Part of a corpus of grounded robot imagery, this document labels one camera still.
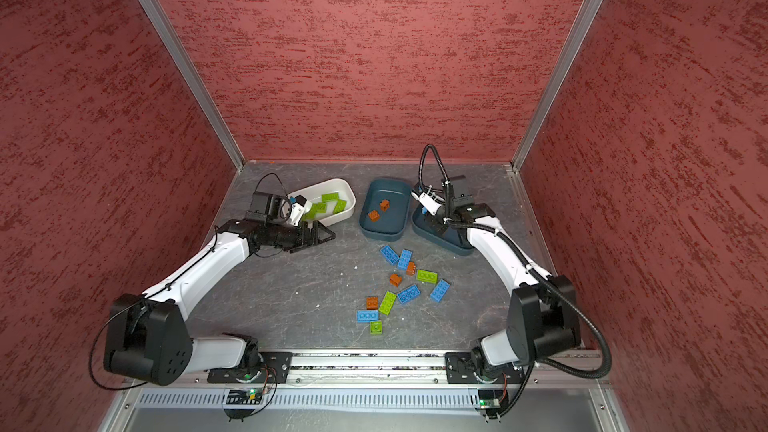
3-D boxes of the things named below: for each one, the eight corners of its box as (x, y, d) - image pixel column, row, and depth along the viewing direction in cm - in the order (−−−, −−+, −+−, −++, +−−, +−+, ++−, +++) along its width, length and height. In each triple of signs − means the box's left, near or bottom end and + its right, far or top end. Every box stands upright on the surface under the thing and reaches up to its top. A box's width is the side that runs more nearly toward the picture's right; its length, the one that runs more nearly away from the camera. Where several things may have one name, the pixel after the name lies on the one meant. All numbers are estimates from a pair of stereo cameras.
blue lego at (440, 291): (428, 297, 88) (429, 295, 87) (440, 280, 92) (440, 277, 90) (439, 305, 87) (440, 302, 85) (450, 287, 91) (451, 284, 89)
